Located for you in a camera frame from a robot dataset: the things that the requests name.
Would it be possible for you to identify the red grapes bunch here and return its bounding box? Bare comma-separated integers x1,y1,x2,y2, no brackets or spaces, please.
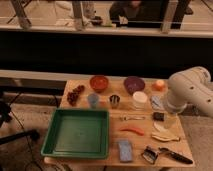
67,85,85,106

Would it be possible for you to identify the small metal cup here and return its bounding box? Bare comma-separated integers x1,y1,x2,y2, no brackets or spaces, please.
109,94,120,108

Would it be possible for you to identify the red chili pepper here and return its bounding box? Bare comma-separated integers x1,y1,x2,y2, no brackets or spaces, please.
119,127,144,136

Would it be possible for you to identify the green plastic tray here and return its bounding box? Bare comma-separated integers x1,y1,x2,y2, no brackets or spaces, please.
41,108,109,159

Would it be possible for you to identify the orange fruit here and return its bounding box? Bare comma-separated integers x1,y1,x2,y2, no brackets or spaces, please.
152,79,166,91

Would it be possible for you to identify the purple bowl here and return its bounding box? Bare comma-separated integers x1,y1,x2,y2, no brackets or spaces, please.
124,76,145,95

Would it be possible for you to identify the blue sponge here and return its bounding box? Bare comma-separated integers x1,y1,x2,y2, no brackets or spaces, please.
118,140,133,163

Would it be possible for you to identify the small black block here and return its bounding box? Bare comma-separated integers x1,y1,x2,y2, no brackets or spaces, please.
153,112,164,121

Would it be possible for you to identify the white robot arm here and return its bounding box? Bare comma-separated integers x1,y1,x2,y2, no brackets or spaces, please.
161,66,213,129

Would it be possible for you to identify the black handled knife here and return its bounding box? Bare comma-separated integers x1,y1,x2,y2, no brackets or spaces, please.
159,147,193,164

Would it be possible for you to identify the clear plastic cup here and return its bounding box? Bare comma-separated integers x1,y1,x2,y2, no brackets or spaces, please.
132,91,148,109

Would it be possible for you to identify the blue folded cloth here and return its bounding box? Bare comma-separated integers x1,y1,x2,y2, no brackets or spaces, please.
150,96,164,110

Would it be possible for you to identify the blue plastic cup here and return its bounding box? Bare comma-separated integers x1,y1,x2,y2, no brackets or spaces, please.
87,93,99,108

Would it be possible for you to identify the black chair base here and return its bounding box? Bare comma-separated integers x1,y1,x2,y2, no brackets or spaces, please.
0,96,40,145

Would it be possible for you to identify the orange bowl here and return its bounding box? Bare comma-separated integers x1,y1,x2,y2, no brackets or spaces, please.
90,75,109,93

